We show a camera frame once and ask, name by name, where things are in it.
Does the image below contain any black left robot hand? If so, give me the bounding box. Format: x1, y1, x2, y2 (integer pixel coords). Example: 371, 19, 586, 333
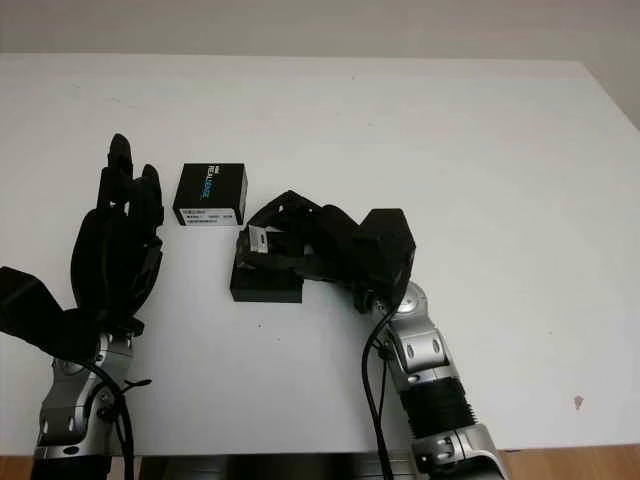
70, 133, 166, 334

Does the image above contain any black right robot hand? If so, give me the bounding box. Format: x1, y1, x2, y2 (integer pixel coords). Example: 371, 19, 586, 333
238, 189, 372, 314

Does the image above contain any small silver depth camera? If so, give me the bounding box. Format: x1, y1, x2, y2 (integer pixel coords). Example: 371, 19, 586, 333
244, 225, 275, 255

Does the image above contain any black printed RealSense box lid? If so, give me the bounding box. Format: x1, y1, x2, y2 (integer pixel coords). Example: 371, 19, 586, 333
172, 162, 250, 227

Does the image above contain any black box base foam insert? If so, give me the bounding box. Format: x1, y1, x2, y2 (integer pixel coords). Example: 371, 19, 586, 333
229, 227, 306, 305

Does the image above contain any dark robot torso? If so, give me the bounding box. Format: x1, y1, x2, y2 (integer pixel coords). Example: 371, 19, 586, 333
137, 452, 416, 480

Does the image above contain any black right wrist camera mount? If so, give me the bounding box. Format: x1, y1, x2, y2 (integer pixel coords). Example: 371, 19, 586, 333
352, 208, 417, 311

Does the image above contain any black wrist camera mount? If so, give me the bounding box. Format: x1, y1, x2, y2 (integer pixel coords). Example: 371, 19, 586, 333
0, 266, 109, 359
352, 208, 417, 311

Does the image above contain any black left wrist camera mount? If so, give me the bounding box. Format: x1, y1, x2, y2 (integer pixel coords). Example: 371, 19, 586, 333
0, 266, 109, 359

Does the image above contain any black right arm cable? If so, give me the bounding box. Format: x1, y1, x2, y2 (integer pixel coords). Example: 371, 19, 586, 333
362, 299, 401, 480

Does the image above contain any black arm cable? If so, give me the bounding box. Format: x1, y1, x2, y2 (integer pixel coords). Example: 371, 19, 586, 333
362, 299, 401, 480
84, 364, 153, 480

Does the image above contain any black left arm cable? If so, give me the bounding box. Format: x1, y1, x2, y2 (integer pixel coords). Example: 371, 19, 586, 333
84, 364, 153, 480

